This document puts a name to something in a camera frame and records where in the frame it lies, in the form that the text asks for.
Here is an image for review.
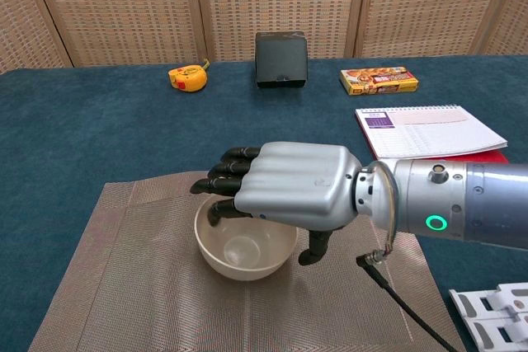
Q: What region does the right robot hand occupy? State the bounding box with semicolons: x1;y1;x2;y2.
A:
189;141;364;266

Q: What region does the cream white bowl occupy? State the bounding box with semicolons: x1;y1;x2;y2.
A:
193;197;299;283

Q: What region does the grey-brown woven placemat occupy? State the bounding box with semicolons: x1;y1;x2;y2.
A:
26;169;467;352

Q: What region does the red folder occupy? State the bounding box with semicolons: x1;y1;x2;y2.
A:
356;120;509;163

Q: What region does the black cardboard box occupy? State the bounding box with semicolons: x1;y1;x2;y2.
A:
253;31;309;91

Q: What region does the yellow curry food box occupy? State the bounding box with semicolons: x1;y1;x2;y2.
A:
339;65;421;96

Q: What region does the white spiral notepad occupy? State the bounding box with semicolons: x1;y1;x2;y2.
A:
355;104;510;160

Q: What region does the yellow tape measure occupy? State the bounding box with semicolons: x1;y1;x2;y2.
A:
167;59;211;92

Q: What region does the blue tablecloth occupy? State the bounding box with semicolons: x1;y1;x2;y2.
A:
0;54;528;352

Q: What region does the white folding laptop stand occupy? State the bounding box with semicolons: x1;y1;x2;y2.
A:
448;281;528;352

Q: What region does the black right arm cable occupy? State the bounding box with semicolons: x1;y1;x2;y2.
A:
355;162;461;352

